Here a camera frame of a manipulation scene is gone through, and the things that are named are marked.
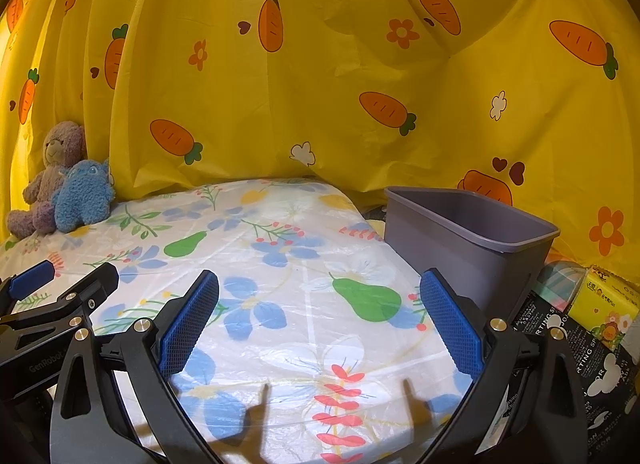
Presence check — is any yellow tissue pack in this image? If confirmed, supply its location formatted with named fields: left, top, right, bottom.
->
left=567, top=267, right=640, bottom=351

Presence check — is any grey plastic bin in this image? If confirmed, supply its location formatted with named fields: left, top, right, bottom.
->
left=384, top=186, right=560, bottom=325

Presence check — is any floral plastic tablecloth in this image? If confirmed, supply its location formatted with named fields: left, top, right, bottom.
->
left=0, top=178, right=481, bottom=464

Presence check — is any black printed bag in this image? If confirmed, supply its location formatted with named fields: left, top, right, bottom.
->
left=500, top=289, right=640, bottom=445

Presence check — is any blue plush monster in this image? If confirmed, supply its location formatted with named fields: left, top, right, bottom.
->
left=52, top=158, right=117, bottom=234

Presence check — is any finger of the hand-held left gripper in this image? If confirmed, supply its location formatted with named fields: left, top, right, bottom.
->
left=0, top=263, right=120, bottom=334
left=0, top=260, right=56, bottom=316

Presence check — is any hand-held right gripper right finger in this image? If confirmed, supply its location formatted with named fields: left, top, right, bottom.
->
left=419, top=268, right=586, bottom=464

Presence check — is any purple teddy bear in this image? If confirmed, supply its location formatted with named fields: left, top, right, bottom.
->
left=6, top=120, right=87, bottom=239

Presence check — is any yellow carrot-print curtain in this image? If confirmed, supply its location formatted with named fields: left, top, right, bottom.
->
left=0, top=0, right=640, bottom=270

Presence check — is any pastel checked cloth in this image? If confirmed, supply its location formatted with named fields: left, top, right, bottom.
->
left=542, top=261, right=587, bottom=296

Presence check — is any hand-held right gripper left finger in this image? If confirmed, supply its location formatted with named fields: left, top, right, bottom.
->
left=50, top=269, right=221, bottom=464

